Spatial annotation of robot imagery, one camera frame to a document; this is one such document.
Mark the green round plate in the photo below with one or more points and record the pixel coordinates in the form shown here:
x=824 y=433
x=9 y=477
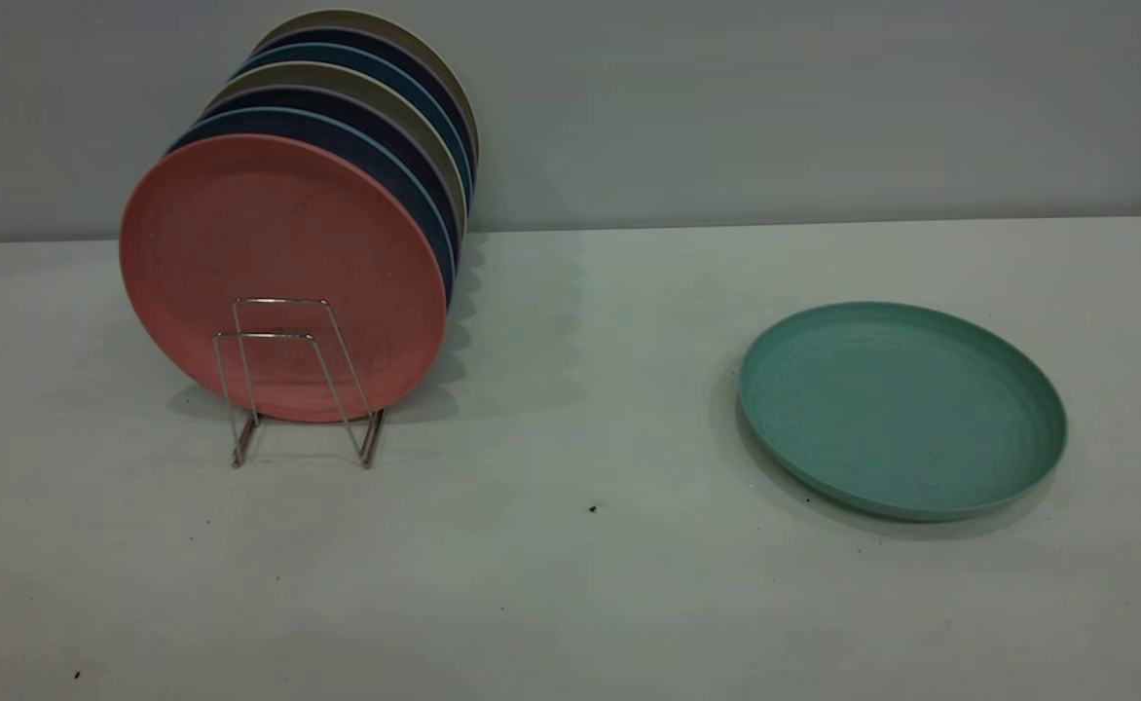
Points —
x=901 y=409

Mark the purple round plate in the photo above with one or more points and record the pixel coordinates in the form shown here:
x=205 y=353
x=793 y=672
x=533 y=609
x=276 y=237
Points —
x=366 y=107
x=386 y=40

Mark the blue round plate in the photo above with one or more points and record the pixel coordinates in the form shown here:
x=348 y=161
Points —
x=337 y=131
x=376 y=59

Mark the pink round plate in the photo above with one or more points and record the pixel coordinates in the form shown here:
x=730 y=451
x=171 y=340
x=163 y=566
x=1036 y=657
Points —
x=269 y=234

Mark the beige round plate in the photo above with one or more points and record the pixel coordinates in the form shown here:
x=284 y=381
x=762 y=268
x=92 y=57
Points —
x=337 y=74
x=356 y=17

